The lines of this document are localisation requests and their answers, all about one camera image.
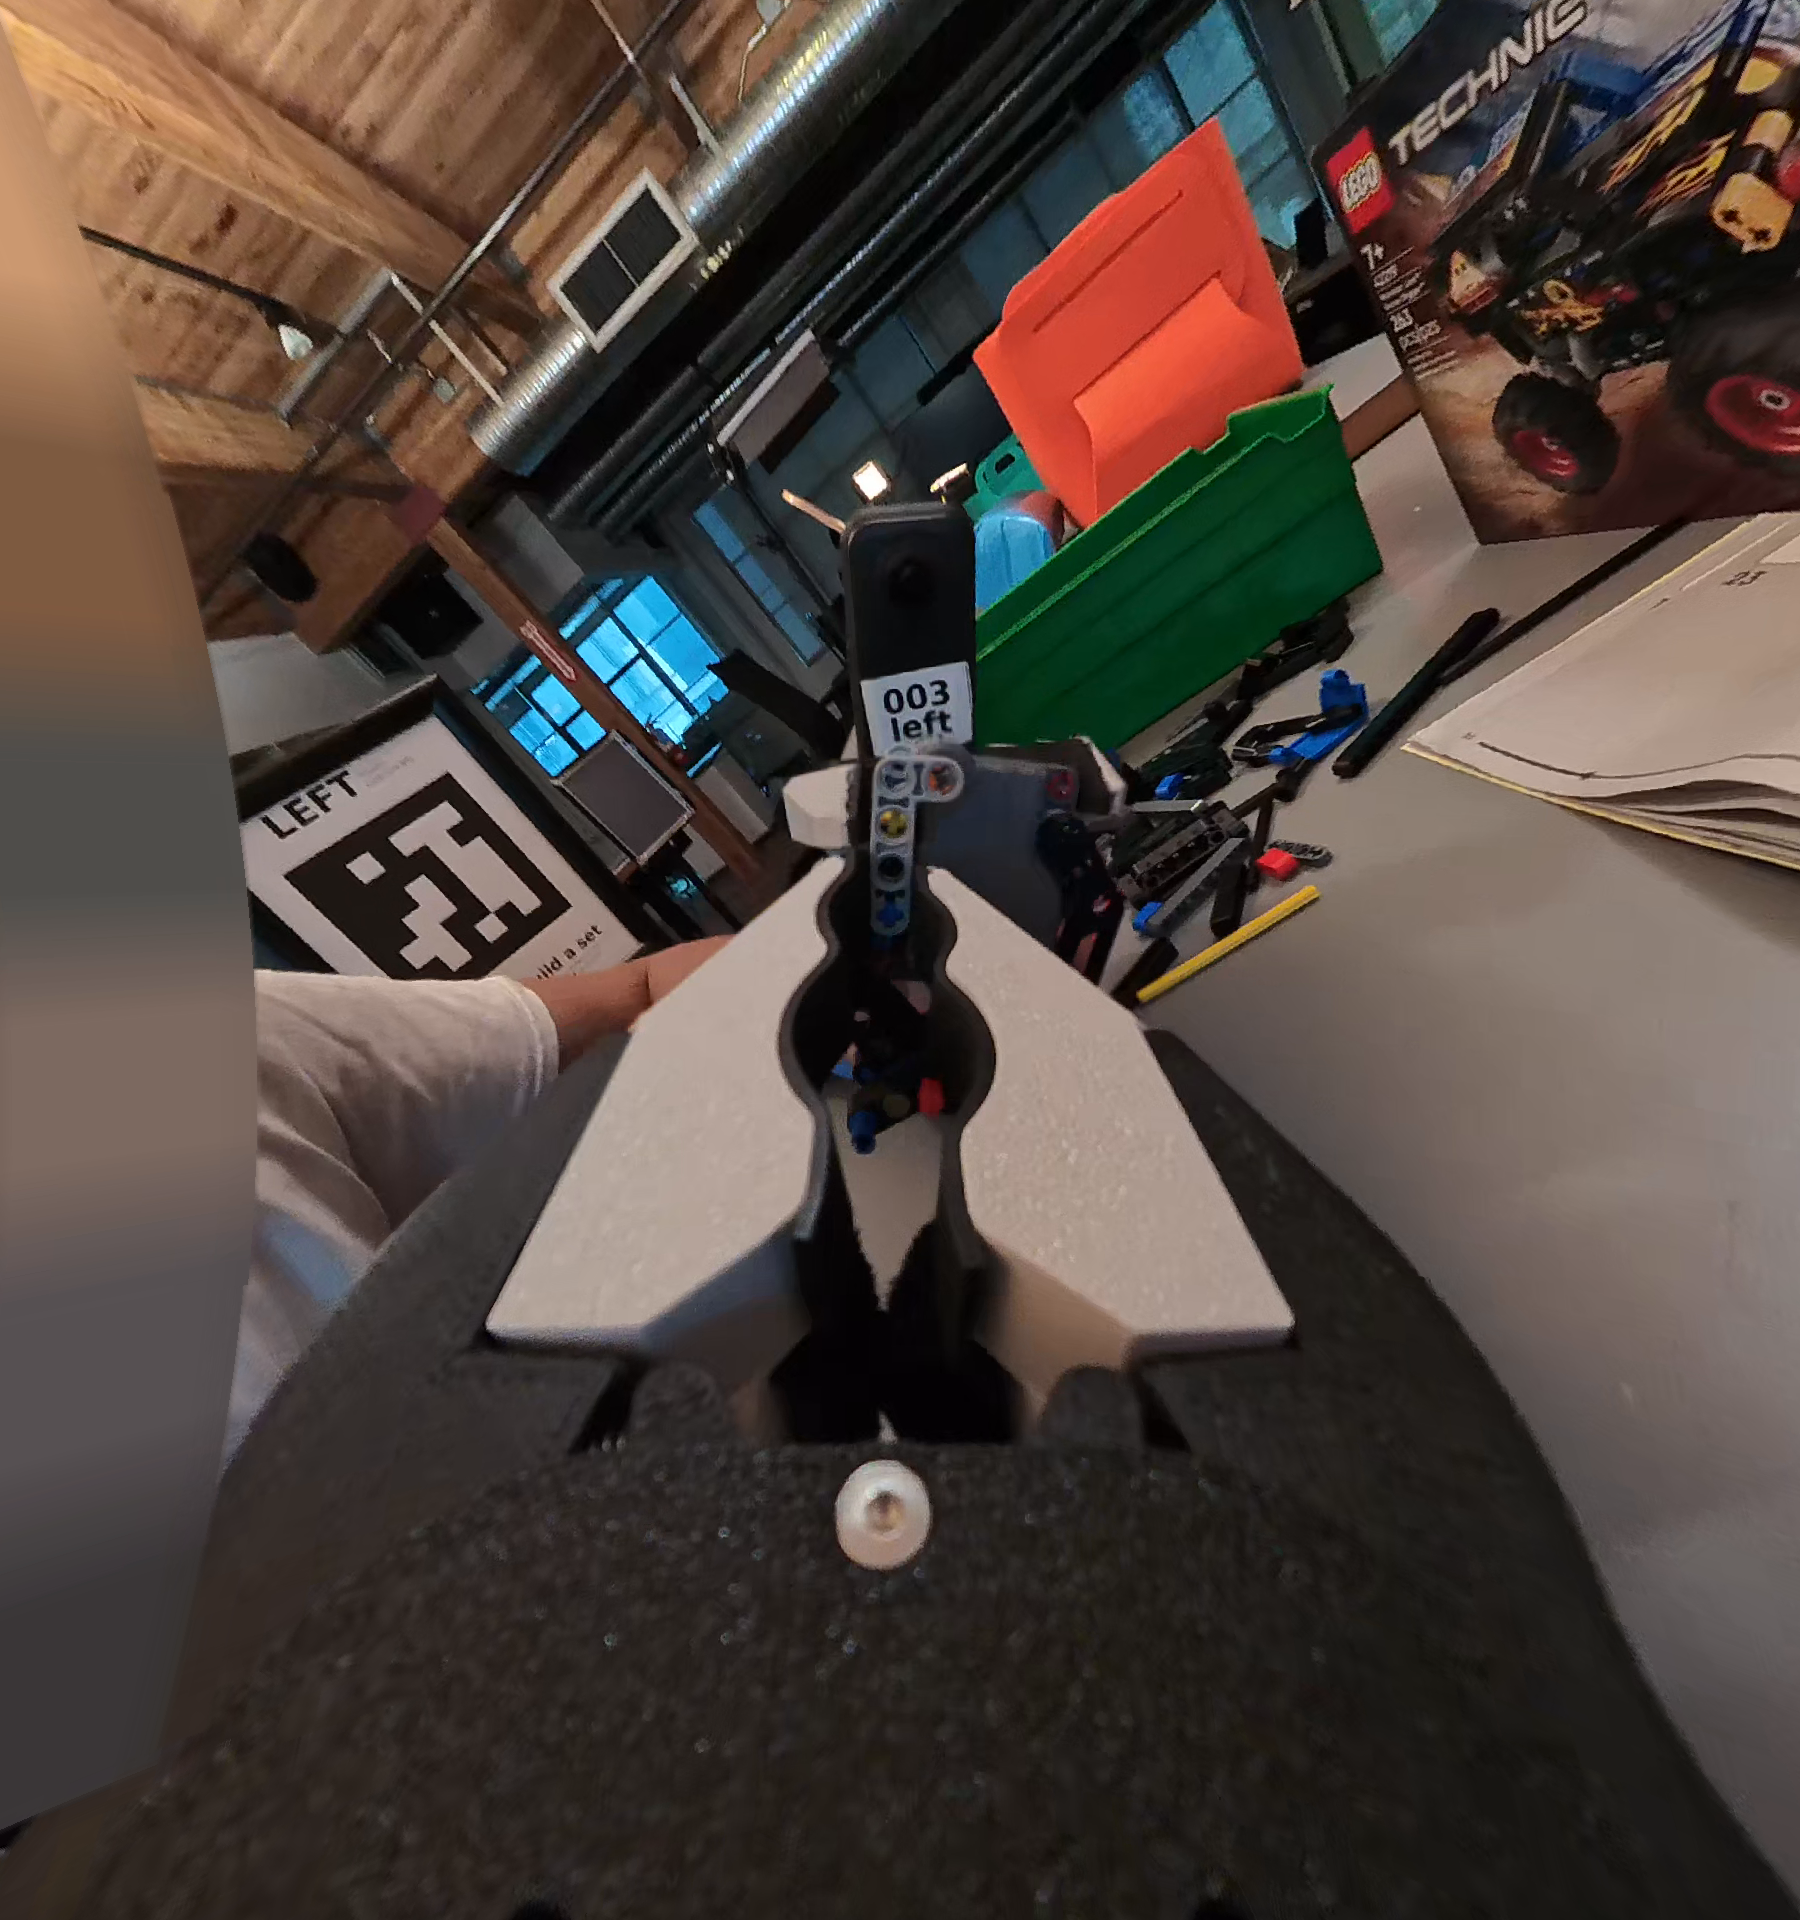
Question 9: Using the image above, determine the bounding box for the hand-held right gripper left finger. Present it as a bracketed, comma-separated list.
[486, 854, 890, 1437]

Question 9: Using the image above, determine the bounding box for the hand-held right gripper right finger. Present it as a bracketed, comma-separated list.
[898, 866, 1299, 1406]

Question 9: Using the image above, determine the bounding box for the grey black toy brick model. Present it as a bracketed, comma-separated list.
[838, 742, 1130, 1156]

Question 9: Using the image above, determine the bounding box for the person's left forearm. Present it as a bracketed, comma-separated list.
[517, 937, 731, 1070]

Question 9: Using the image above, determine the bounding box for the monster truck toy set box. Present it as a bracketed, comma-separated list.
[1312, 0, 1800, 544]

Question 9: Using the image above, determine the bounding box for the pile of large toy beams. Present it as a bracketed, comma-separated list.
[1101, 607, 1374, 990]

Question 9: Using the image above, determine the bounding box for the dark monitor screen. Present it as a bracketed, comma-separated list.
[555, 736, 694, 866]

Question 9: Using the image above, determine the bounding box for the green plastic bin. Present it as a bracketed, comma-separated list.
[972, 387, 1384, 751]

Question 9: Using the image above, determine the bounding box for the yellow toy axle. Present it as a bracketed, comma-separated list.
[1135, 885, 1322, 1004]

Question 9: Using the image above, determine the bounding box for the paned window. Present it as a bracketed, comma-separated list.
[471, 577, 730, 775]

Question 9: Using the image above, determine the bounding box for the person's white shirt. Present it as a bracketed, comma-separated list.
[225, 973, 562, 1456]

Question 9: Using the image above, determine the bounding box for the black toy beam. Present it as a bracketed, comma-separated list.
[1331, 607, 1502, 779]

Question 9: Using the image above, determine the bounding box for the orange plastic bin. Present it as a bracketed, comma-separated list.
[975, 121, 1306, 528]

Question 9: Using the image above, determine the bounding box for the white vent grille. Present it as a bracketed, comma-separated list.
[547, 167, 700, 355]

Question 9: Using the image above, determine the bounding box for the thin black toy axle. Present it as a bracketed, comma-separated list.
[1484, 516, 1693, 645]

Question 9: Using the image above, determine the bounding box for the open instruction booklet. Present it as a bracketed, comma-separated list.
[1403, 509, 1800, 887]

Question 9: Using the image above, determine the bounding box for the silver ventilation duct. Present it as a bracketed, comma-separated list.
[466, 0, 990, 470]

